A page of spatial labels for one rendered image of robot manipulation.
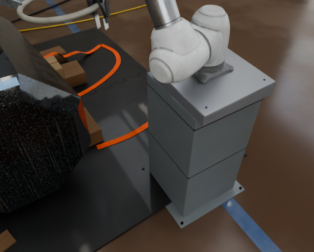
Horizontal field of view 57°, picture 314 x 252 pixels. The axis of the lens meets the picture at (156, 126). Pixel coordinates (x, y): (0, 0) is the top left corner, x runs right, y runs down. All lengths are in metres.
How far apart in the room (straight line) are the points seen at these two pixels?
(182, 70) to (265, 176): 1.24
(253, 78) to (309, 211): 1.02
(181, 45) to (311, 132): 1.69
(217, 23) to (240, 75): 0.28
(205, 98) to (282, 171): 1.12
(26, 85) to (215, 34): 0.86
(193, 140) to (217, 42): 0.42
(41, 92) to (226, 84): 0.85
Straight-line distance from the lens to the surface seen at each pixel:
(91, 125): 2.15
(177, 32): 1.04
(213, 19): 1.17
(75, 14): 1.59
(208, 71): 1.28
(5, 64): 1.54
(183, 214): 1.79
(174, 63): 1.03
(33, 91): 1.46
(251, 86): 1.29
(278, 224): 1.93
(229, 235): 1.82
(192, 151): 1.32
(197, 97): 1.19
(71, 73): 2.73
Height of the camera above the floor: 1.60
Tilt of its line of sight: 45 degrees down
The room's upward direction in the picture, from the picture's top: straight up
